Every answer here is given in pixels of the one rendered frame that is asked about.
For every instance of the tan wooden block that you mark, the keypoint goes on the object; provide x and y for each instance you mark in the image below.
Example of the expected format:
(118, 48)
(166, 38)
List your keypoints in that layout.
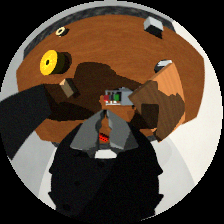
(68, 87)

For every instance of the yellow ring-shaped disc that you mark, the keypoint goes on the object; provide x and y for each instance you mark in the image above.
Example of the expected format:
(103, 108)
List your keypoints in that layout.
(52, 62)

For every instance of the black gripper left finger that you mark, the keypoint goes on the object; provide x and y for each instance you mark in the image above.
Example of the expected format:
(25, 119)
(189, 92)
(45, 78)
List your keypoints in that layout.
(83, 138)

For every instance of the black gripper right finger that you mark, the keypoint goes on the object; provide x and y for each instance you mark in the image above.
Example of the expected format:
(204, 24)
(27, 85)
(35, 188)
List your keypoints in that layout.
(125, 137)

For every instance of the red toy brick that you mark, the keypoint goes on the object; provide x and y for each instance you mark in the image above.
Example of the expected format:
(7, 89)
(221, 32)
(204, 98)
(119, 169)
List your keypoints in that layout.
(103, 137)

